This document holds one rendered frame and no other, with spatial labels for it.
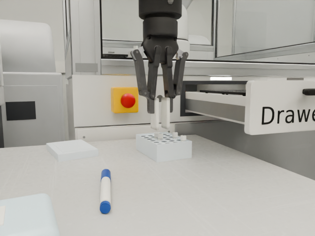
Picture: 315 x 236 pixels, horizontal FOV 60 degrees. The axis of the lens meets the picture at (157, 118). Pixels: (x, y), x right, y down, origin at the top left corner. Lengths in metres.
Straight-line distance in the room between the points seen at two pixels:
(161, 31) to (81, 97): 0.33
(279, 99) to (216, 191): 0.27
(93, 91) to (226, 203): 0.52
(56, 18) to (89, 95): 3.24
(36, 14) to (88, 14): 3.18
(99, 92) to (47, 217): 0.55
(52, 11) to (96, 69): 3.24
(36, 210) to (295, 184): 0.39
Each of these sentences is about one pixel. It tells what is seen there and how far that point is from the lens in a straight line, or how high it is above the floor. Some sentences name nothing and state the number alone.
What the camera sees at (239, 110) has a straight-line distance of 0.63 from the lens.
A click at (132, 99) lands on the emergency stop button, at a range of 0.74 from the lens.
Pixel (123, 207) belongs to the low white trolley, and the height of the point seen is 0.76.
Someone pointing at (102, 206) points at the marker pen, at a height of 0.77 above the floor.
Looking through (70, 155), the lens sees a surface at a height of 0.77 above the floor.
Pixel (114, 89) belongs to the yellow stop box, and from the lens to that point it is 0.76.
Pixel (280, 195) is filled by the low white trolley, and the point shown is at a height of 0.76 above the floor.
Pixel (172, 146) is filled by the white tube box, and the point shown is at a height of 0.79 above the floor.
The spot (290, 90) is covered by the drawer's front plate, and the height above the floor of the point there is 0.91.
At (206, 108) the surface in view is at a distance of 0.76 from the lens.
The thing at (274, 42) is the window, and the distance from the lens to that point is 1.09.
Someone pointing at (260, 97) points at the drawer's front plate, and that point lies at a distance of 0.59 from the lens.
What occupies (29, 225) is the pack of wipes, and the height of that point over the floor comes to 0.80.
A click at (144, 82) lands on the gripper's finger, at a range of 0.58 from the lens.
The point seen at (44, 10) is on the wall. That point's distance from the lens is 4.00.
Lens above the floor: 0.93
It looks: 7 degrees down
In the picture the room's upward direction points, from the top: straight up
